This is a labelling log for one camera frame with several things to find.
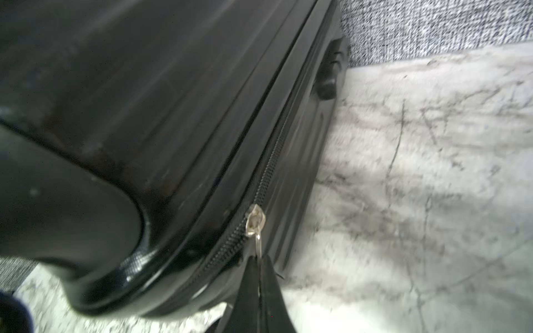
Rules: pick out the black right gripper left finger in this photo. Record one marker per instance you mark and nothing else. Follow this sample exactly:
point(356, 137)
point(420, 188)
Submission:
point(244, 316)

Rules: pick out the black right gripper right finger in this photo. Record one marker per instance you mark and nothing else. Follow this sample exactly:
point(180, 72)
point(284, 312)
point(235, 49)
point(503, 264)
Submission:
point(273, 314)

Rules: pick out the silver zipper pull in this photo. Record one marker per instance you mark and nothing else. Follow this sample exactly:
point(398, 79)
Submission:
point(256, 219)

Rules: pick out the black ribbed hard-shell suitcase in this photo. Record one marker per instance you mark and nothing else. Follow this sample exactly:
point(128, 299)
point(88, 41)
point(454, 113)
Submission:
point(136, 137)

